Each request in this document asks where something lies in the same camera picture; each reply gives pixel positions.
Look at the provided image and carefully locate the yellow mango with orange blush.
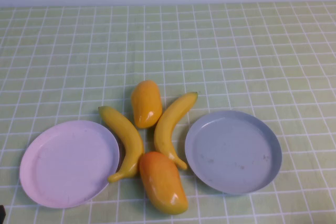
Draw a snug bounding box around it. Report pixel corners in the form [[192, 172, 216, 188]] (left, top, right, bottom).
[[139, 151, 189, 215]]

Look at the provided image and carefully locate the plain yellow mango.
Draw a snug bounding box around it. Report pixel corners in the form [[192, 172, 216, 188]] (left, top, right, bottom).
[[130, 80, 163, 130]]

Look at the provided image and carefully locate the green checkered tablecloth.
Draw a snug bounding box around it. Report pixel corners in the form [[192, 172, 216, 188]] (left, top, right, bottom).
[[0, 1, 336, 224]]

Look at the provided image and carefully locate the yellow banana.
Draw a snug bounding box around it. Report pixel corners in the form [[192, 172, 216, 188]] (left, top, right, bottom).
[[153, 91, 198, 170], [98, 105, 145, 184]]

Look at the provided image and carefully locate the grey-blue round plate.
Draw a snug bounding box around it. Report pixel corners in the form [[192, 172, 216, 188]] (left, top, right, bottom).
[[184, 110, 283, 195]]

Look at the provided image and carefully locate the pink round plate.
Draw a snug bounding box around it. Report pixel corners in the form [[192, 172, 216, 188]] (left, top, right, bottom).
[[19, 120, 121, 209]]

